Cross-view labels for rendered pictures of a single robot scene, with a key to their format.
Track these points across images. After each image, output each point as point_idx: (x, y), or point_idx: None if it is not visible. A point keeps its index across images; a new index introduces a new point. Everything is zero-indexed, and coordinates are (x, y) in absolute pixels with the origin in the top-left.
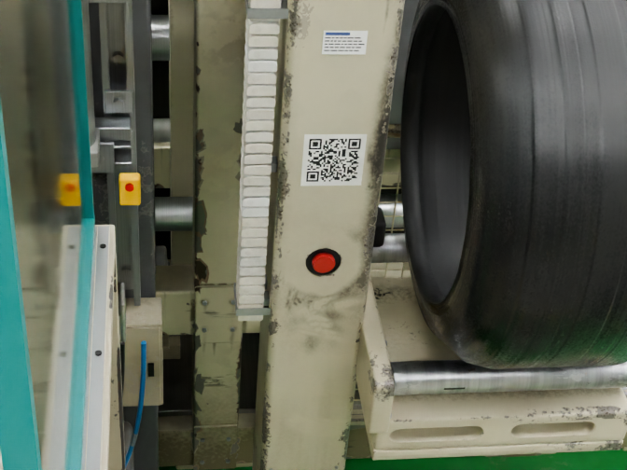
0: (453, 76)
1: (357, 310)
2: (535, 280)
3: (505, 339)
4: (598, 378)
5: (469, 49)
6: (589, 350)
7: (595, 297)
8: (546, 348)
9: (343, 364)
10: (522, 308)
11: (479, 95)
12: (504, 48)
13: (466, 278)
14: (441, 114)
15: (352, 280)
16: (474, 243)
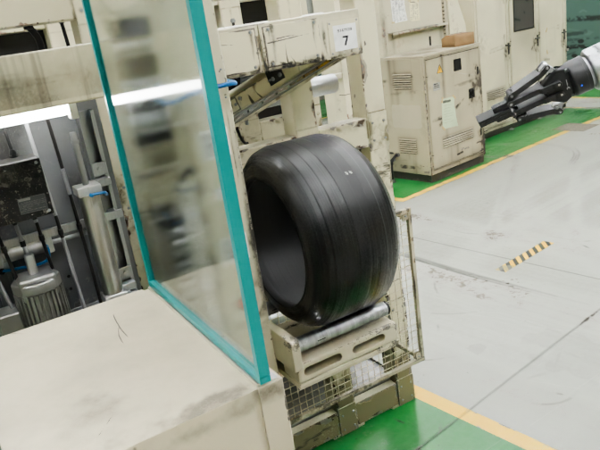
0: (259, 228)
1: (267, 321)
2: (339, 254)
3: (337, 290)
4: (376, 312)
5: (273, 182)
6: (370, 285)
7: (363, 254)
8: (354, 289)
9: (269, 354)
10: (339, 270)
11: (285, 195)
12: (287, 172)
13: (311, 270)
14: (260, 245)
15: (260, 306)
16: (308, 253)
